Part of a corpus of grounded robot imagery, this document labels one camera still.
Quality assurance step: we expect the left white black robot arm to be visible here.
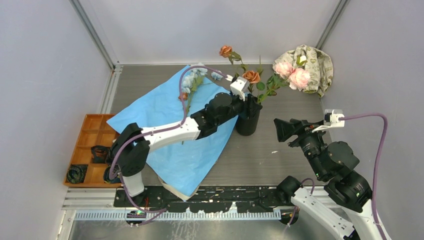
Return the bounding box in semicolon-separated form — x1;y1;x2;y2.
109;92;263;207

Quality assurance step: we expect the rolled dark strap front-left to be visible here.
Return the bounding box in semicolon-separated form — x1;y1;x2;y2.
65;164;89;185

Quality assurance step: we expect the black cylindrical vase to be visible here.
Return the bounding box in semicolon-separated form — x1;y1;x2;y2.
235;111;261;136

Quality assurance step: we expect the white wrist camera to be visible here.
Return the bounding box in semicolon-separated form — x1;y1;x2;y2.
225;74;250;102
311;109;345;133

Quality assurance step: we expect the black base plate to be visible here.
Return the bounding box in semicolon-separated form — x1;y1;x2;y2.
132;185;293;213

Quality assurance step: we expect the beige ribbon bow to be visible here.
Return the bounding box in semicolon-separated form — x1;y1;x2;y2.
158;176;200;202

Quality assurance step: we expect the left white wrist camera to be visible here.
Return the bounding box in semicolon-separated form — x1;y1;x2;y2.
225;74;250;102

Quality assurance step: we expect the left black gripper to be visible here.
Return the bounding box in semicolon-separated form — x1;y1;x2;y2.
216;91;263;127

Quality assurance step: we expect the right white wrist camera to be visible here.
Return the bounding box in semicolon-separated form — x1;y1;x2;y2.
311;109;345;133

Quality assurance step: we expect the orange compartment tray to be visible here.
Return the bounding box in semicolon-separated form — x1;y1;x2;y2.
63;114;121;188

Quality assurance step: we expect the blue paper flower bouquet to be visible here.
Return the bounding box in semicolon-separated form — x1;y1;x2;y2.
107;68;237;201

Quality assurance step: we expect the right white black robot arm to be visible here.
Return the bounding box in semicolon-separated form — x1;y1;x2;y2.
274;113;390;240

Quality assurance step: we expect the rolled dark strap front-right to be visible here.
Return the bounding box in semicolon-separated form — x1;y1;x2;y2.
103;164;122;185

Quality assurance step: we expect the loose light blue blossom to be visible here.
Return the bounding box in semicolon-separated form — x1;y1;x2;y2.
210;70;223;81

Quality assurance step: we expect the light blue flower stem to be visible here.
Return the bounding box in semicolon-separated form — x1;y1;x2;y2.
178;67;208;117

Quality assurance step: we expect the cream patterned cloth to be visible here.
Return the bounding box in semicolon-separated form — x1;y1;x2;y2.
272;45;334;98

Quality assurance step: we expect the aluminium frame rail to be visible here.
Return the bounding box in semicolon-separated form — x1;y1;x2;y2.
61;186;364;221

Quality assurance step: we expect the rolled dark strap middle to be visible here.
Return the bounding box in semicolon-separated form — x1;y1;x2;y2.
90;145;115;166

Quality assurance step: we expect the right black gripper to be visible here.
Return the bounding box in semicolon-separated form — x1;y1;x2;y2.
272;117;326;177

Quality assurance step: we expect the pink peony flower stem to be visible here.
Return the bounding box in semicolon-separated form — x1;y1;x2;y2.
256;55;311;104

